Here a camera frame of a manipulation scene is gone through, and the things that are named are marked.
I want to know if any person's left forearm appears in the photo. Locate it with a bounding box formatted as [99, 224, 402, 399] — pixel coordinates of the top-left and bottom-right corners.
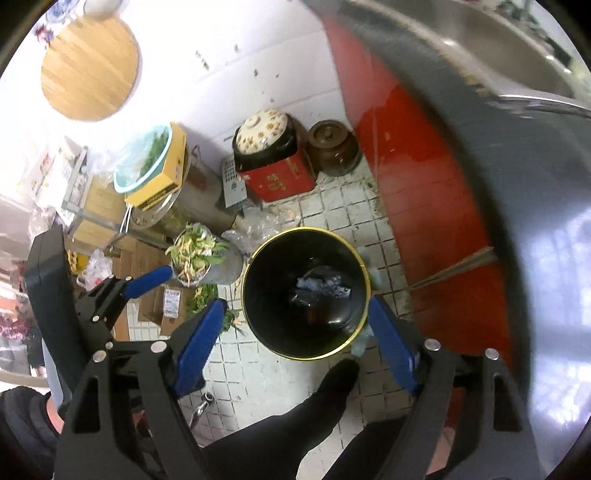
[0, 387, 63, 480]

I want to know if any brown ceramic jar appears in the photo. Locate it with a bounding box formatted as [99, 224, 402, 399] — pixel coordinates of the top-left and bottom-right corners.
[307, 120, 361, 177]

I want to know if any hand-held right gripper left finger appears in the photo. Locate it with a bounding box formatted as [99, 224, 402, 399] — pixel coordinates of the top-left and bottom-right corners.
[53, 299, 228, 480]

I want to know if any green bowl of vegetables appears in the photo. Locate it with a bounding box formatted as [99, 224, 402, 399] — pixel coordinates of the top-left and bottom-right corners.
[113, 124, 174, 193]

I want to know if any wooden crate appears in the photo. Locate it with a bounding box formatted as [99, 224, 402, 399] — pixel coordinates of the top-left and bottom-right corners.
[67, 175, 136, 252]

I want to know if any white plastic bag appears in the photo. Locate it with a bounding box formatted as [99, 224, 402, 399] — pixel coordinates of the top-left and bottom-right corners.
[76, 249, 114, 291]

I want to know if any floral ceramic pot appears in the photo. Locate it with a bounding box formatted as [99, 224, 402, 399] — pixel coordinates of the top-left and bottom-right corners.
[232, 109, 298, 172]

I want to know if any red box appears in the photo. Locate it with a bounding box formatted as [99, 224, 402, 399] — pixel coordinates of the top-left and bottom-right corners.
[240, 150, 317, 204]

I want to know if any thin wooden stick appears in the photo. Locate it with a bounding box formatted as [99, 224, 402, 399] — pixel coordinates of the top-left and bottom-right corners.
[409, 247, 500, 291]

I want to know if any black trash bin yellow rim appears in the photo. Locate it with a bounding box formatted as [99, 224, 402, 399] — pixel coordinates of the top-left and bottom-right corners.
[241, 227, 372, 361]

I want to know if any grey perforated metal grater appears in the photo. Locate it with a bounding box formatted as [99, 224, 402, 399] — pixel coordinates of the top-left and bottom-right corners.
[221, 157, 249, 209]

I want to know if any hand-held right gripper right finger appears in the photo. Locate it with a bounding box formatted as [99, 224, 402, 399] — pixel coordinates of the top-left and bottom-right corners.
[368, 295, 548, 480]

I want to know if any steel stockpot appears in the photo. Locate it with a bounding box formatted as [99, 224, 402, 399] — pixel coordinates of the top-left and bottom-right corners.
[131, 147, 239, 232]

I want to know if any metal bucket of vegetable scraps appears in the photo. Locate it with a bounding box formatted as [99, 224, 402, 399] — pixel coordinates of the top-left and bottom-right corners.
[165, 222, 245, 288]

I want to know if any labelled cardboard box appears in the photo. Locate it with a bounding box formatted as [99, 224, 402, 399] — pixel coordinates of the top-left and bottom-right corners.
[137, 284, 195, 339]

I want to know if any yellow cardboard box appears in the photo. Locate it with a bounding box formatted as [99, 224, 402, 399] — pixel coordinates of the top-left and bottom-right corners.
[124, 122, 188, 211]

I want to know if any clear plastic bag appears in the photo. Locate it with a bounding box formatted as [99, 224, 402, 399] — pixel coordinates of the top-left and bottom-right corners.
[222, 210, 282, 259]

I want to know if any red cabinet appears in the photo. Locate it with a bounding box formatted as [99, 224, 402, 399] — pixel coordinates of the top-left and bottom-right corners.
[325, 18, 514, 418]

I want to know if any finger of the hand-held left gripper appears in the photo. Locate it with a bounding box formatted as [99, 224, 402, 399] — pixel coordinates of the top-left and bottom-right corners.
[74, 266, 174, 324]
[85, 302, 153, 355]

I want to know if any round wooden board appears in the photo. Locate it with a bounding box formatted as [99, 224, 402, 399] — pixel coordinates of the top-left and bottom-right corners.
[41, 17, 140, 122]

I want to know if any steel sink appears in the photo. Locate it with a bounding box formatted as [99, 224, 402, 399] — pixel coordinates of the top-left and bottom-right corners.
[351, 0, 588, 100]

